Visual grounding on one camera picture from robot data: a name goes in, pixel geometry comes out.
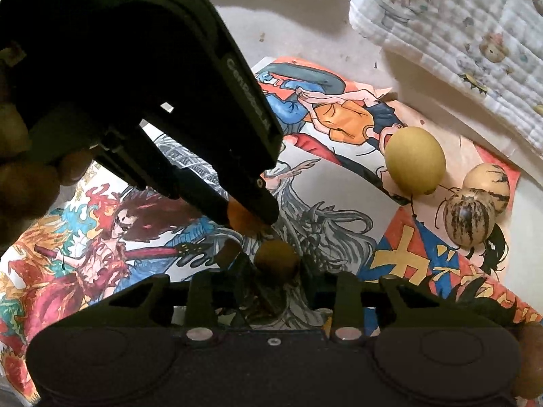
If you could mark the striped pepino melon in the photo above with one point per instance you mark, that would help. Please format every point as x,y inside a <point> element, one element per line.
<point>469,217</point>
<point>491,178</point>

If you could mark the small orange tangerine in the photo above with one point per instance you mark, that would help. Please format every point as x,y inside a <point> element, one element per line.
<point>242,220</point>

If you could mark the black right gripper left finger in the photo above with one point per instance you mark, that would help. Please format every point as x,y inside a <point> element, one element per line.
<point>200,309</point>

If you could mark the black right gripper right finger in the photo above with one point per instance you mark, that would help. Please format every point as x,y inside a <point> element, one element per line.
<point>348,310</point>

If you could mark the person's left hand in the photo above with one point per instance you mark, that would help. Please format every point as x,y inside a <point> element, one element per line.
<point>29,189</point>

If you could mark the colourful anime poster mat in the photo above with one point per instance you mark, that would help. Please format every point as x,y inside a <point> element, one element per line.
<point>337,203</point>

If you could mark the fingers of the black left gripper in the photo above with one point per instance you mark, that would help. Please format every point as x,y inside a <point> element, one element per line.
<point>249,191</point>

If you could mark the striped pepino melon front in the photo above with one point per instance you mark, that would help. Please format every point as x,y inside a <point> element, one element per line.
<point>469,217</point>

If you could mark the small brown kiwi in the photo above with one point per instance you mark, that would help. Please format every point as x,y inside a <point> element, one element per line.
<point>277,256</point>

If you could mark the white printed quilted cloth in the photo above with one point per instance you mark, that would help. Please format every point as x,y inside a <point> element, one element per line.
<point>489,49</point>

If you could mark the striped pepino melon back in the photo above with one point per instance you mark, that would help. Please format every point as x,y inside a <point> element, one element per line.
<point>491,178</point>

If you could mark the round yellow pear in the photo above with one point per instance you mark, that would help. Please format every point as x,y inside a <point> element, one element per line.
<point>415,161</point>

